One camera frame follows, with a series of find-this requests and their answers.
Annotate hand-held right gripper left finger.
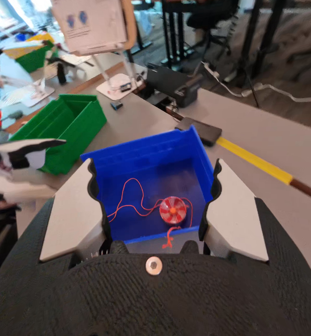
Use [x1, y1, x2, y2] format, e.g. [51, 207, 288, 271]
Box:
[39, 159, 113, 262]

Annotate orange yo-yo string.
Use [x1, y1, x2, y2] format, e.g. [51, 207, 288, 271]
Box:
[106, 178, 194, 250]

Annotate black bottle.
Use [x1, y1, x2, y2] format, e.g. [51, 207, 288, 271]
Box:
[56, 64, 67, 84]

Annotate green plastic bin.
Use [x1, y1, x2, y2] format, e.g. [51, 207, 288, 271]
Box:
[9, 94, 108, 176]

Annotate white cable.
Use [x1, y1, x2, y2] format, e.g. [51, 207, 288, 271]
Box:
[200, 61, 311, 104]

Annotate yellow parts bin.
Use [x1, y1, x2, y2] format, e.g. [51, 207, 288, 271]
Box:
[2, 33, 55, 59]

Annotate green parts bin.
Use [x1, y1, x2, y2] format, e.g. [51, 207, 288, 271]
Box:
[15, 41, 59, 74]

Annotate instruction sheet board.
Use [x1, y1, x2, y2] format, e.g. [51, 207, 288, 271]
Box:
[51, 0, 137, 57]

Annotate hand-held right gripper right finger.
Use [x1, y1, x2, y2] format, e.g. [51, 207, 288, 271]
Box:
[199, 159, 270, 262]

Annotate white desk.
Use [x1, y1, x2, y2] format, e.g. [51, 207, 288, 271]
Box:
[9, 53, 311, 294]

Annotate black box device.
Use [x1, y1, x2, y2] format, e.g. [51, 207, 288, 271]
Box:
[145, 64, 204, 109]

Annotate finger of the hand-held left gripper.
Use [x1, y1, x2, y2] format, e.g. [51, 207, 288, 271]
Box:
[0, 138, 67, 169]
[0, 175, 57, 202]

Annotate blue plastic bin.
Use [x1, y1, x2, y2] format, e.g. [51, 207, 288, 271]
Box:
[81, 128, 215, 244]

